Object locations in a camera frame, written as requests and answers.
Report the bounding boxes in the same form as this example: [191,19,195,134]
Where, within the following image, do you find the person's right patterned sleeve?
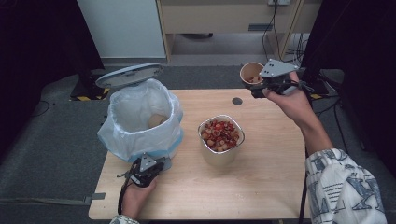
[304,147,388,224]

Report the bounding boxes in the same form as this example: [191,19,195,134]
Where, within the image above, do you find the black yellow striped stand base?
[298,71,330,100]
[69,74,111,102]

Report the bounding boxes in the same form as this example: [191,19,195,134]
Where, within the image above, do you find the grey table corner bracket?
[83,192,106,205]

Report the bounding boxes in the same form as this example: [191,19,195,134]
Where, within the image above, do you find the long black floor cable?
[333,101,349,157]

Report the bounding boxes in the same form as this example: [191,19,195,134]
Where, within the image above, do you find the person's left patterned sleeve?
[109,215,140,224]

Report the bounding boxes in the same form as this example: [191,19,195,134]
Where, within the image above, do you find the black hanging cables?
[262,0,307,63]

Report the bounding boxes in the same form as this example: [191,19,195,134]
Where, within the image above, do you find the red and beige food scraps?
[201,120,241,153]

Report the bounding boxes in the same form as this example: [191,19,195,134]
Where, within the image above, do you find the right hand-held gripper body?
[258,58,304,96]

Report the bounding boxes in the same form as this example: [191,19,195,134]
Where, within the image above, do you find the light wooden desk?
[156,0,321,63]

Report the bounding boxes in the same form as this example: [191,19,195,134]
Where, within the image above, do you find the white grey pedal trash can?
[94,63,185,173]

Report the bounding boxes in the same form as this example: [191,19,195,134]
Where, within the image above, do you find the square metal food container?
[197,114,246,167]

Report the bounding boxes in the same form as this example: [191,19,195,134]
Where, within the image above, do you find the thin black floor cable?
[30,100,51,118]

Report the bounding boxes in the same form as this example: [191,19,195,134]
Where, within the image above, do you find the beige round object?
[148,113,169,129]

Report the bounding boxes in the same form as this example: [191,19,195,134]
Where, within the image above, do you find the black floor cables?
[314,95,340,120]

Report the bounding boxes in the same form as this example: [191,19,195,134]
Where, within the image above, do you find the person's left hand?
[120,177,159,218]

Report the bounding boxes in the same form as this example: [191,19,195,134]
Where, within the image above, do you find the left hand-held gripper cable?
[117,171,132,217]

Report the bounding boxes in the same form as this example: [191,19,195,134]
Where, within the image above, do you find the white cabinet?
[77,0,166,59]

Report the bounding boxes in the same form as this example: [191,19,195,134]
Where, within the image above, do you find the brown paper cup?
[239,62,266,89]

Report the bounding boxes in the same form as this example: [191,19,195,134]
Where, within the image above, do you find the translucent white plastic bin liner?
[97,77,185,163]

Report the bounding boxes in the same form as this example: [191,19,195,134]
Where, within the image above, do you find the person's right hand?
[262,71,317,129]

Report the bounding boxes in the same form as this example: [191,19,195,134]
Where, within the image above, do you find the person's patterned sleeve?
[304,147,388,224]
[109,215,140,224]

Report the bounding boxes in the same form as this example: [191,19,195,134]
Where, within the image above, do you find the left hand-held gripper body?
[128,153,166,189]

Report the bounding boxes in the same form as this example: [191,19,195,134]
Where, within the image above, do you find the grey label on desk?
[247,23,274,33]

